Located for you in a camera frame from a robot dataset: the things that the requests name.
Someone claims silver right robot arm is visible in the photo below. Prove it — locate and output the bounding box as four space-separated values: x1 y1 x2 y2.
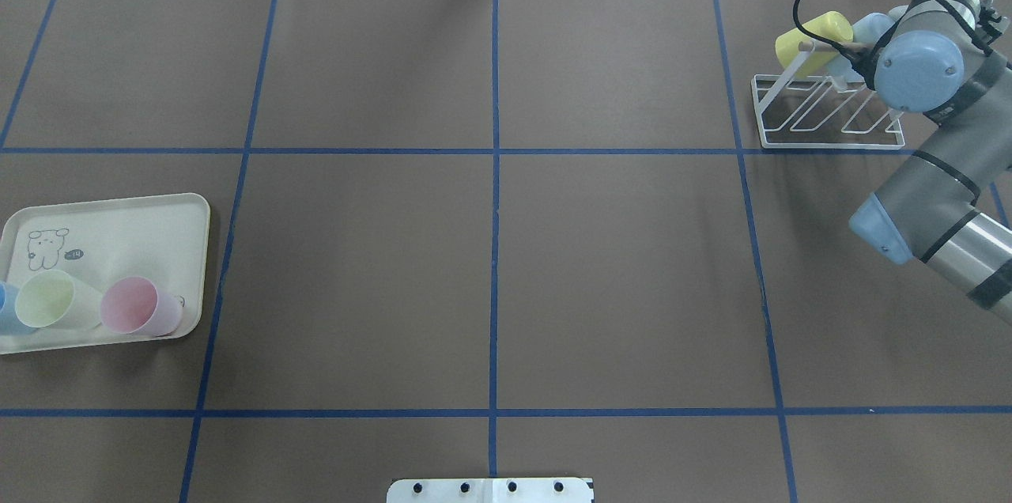
849 1 1011 322

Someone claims cream plastic tray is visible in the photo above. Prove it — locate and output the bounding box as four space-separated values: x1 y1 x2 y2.
1 193 212 354

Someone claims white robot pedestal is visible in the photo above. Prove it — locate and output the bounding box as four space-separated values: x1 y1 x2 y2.
386 477 595 502

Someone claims pink plastic cup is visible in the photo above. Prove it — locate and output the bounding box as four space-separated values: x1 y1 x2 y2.
99 276 184 337

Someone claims light blue plastic cup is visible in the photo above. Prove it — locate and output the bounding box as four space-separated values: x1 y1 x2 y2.
0 281 36 336

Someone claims white wire cup rack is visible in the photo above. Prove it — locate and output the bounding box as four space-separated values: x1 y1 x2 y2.
750 41 906 151

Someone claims yellow plastic cup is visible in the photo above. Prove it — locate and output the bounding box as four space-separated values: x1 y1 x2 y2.
774 10 854 78

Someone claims cream white plastic cup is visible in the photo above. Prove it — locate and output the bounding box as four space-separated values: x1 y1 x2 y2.
14 270 102 331

